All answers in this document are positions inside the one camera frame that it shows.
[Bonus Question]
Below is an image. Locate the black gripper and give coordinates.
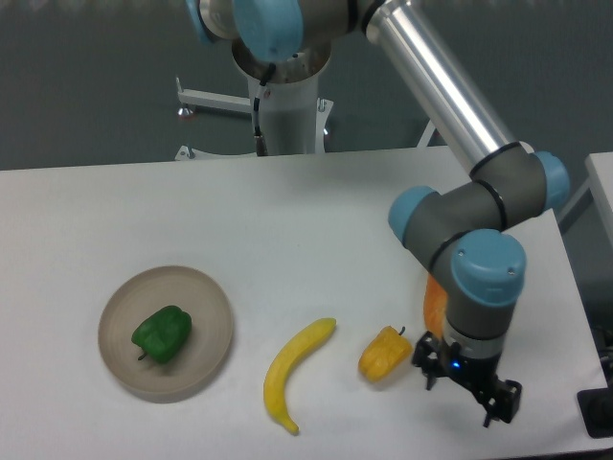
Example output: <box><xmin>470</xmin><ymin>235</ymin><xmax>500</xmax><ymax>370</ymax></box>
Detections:
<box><xmin>411</xmin><ymin>328</ymin><xmax>522</xmax><ymax>427</ymax></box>

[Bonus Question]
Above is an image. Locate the green toy bell pepper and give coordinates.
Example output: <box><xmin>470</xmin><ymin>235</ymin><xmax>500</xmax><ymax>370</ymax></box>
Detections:
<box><xmin>131</xmin><ymin>305</ymin><xmax>193</xmax><ymax>364</ymax></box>

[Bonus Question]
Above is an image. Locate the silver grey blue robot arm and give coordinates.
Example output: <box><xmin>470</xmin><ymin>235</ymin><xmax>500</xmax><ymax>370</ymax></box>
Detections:
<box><xmin>187</xmin><ymin>1</ymin><xmax>569</xmax><ymax>423</ymax></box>

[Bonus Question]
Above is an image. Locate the yellow toy bell pepper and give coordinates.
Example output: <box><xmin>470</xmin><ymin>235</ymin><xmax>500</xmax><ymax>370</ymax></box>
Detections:
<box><xmin>358</xmin><ymin>326</ymin><xmax>413</xmax><ymax>383</ymax></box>

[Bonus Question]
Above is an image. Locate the beige round plate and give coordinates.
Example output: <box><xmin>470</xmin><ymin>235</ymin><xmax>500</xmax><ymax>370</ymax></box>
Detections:
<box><xmin>98</xmin><ymin>265</ymin><xmax>234</xmax><ymax>403</ymax></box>

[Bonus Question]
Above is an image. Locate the orange toy pastry triangle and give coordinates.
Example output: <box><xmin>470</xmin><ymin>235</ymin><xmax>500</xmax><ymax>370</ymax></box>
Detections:
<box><xmin>422</xmin><ymin>275</ymin><xmax>448</xmax><ymax>339</ymax></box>

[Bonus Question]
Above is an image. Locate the black device at right edge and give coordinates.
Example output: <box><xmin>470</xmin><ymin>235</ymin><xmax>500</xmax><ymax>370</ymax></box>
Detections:
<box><xmin>577</xmin><ymin>388</ymin><xmax>612</xmax><ymax>439</ymax></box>

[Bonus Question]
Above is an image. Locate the yellow toy banana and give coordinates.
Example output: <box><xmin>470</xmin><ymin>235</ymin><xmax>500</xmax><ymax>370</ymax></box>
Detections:
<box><xmin>262</xmin><ymin>317</ymin><xmax>337</xmax><ymax>436</ymax></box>

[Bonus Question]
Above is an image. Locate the white side table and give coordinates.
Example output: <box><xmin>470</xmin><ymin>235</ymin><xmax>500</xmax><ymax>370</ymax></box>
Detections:
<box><xmin>556</xmin><ymin>151</ymin><xmax>612</xmax><ymax>243</ymax></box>

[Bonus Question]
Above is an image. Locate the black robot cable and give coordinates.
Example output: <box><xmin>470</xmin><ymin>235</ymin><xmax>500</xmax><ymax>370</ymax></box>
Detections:
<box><xmin>252</xmin><ymin>61</ymin><xmax>277</xmax><ymax>157</ymax></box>

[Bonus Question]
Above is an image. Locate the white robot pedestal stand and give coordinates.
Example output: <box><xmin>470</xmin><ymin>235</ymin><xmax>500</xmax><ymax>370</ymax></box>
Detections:
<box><xmin>172</xmin><ymin>37</ymin><xmax>440</xmax><ymax>162</ymax></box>

